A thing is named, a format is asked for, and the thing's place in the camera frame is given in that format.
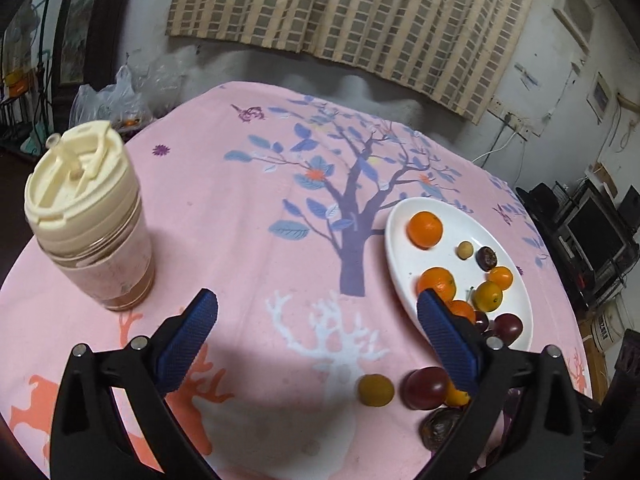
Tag small dark plum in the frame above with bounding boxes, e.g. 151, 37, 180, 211
475, 310, 489, 334

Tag large dark plum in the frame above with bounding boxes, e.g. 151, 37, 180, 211
494, 313, 523, 346

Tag large orange mandarin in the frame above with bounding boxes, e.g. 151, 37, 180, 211
447, 300, 476, 324

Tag yellow orange tomato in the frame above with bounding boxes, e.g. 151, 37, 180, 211
472, 281, 503, 313

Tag dark wrinkled passion fruit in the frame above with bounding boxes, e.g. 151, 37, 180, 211
475, 246, 498, 272

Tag small yellow green fruit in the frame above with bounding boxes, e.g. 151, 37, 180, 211
456, 240, 474, 260

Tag white plastic bucket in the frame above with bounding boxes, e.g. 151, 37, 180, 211
591, 294, 634, 353

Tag white oval plate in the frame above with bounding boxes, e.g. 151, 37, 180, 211
384, 197, 534, 350

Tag computer monitor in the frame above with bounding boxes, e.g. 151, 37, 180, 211
566, 197, 625, 273

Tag black hat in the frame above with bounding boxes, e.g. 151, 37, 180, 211
515, 183, 560, 218

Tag cream lid drink cup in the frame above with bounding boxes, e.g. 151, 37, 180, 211
24, 120, 155, 311

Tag pink deer tablecloth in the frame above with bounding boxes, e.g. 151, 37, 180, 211
1, 82, 590, 479

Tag plastic bag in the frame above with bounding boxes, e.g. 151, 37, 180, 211
68, 65, 153, 132

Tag striped beige curtain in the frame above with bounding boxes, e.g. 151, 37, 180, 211
166, 0, 533, 122

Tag white power cable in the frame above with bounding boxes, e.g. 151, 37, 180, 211
470, 123, 519, 168

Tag wall power sockets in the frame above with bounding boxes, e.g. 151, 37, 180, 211
487, 96, 530, 142

